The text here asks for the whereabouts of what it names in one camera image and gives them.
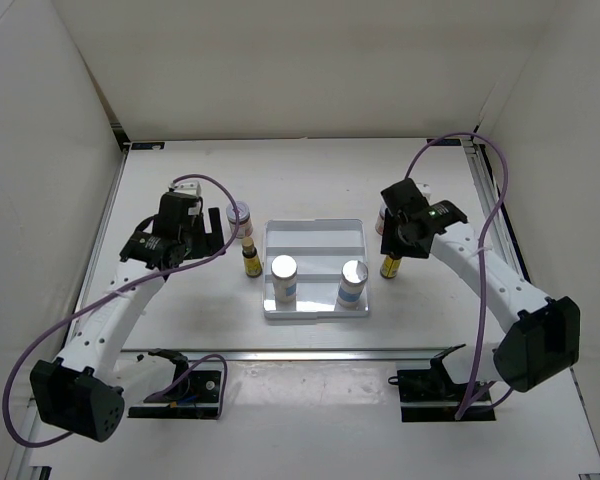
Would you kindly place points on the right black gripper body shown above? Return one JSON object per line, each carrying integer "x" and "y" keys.
{"x": 394, "y": 240}

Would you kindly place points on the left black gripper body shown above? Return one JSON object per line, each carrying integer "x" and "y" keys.
{"x": 198, "y": 243}

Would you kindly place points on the red-lid spice jar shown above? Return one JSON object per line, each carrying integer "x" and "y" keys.
{"x": 380, "y": 222}
{"x": 240, "y": 218}

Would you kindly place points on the small yellow-label bottle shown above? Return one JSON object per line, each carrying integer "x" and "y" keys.
{"x": 390, "y": 266}
{"x": 252, "y": 263}

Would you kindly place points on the white silver-cap bottle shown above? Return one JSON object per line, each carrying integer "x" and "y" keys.
{"x": 354, "y": 276}
{"x": 284, "y": 274}

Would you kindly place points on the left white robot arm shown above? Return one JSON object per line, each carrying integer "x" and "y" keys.
{"x": 82, "y": 390}

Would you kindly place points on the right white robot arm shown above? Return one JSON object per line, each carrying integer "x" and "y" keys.
{"x": 541, "y": 334}

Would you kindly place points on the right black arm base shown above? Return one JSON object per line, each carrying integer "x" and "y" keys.
{"x": 428, "y": 395}

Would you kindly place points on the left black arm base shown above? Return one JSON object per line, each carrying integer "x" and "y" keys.
{"x": 199, "y": 392}

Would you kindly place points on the white three-compartment tray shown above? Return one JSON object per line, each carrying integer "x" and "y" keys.
{"x": 320, "y": 248}

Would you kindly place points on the right blue corner label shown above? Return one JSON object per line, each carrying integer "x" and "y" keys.
{"x": 448, "y": 142}

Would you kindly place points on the blue corner label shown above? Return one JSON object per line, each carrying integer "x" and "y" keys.
{"x": 147, "y": 146}
{"x": 448, "y": 142}

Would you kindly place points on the left blue corner label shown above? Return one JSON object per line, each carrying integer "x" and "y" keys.
{"x": 147, "y": 146}

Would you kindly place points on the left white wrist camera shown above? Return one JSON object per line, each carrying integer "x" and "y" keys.
{"x": 191, "y": 187}

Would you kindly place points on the aluminium front rail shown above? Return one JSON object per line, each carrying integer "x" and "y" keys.
{"x": 282, "y": 355}

